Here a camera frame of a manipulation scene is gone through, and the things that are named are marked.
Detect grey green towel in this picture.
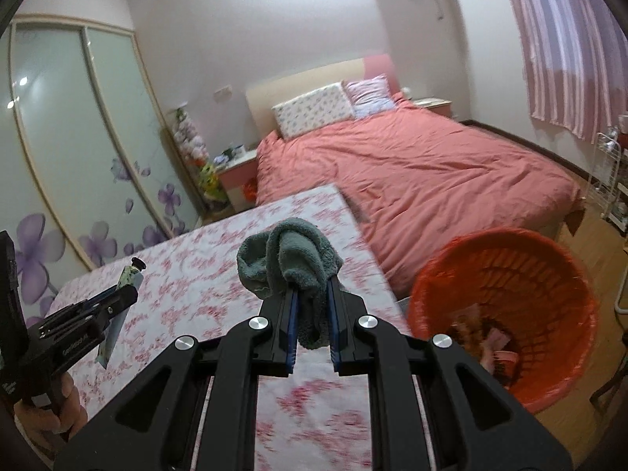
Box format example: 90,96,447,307
236,218,343,350

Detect floral hand cream tube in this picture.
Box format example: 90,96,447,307
96,256,146,369

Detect person's left hand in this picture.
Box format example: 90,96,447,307
14,372,88,451

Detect floral pink white tablecloth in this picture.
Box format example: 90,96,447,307
70,185,409,470

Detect orange bag under nightstand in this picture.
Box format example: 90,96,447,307
243,177,257,204

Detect bed with coral duvet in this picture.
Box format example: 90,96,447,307
257,101,584,298

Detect pink left nightstand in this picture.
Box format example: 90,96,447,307
218,150,257,213

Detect pink paper in basket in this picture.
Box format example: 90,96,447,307
480,327,519,375

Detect white mug on nightstand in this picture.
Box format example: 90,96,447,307
233,145,246,157

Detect orange plastic laundry basket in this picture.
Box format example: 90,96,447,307
408,228,598,414

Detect hanging plush toys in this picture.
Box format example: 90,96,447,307
172,106,229,213

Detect sliding wardrobe with flower decals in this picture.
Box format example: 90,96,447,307
1,18,200,323

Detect floral white pillow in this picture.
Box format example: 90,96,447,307
272,82,354,141

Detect pink striped pillow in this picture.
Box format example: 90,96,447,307
343,75,396,119

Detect beige pink headboard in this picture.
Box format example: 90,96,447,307
245,54,401,139

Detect right nightstand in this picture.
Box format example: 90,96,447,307
412,97,453,118

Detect pink striped curtain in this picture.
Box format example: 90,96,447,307
511,0,627,142

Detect white wire rack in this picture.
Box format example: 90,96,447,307
586,126,627,236

